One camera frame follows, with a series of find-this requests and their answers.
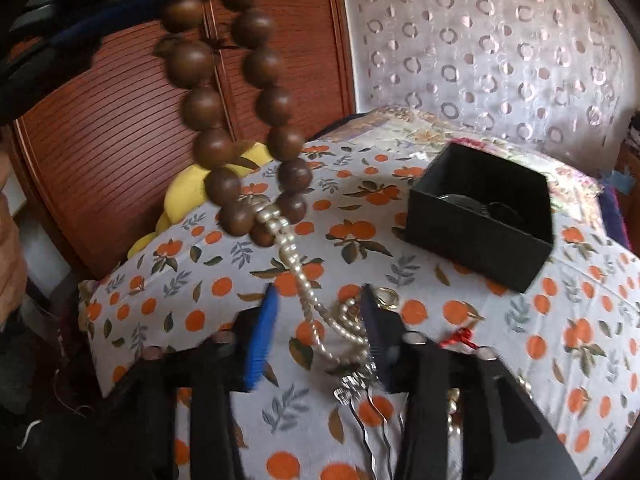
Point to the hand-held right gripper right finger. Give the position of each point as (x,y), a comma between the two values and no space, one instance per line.
(374,332)

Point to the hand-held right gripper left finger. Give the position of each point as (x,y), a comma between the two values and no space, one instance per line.
(261,340)

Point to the black cardboard box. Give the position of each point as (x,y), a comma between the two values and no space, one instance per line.
(475,237)

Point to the orange print bedsheet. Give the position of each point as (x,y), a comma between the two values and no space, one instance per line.
(430,322)

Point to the silver hair comb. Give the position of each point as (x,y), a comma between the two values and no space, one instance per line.
(362,400)

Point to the red knot charm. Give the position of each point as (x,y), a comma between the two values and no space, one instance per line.
(457,338)

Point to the brown slatted wardrobe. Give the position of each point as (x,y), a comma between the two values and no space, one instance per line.
(125,125)

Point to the yellow knot cushion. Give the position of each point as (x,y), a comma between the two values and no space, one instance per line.
(185,192)

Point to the dark bangle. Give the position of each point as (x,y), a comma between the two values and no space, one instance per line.
(482,206)

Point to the floral patchwork quilt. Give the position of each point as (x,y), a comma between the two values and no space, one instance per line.
(382,125)

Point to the peach cloth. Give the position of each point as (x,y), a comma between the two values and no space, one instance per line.
(9,240)

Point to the dark cloth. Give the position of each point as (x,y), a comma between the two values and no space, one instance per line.
(45,410)

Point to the dark purple blanket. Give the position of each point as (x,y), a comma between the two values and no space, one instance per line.
(614,220)

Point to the white circle pattern curtain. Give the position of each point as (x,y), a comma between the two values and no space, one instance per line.
(480,50)

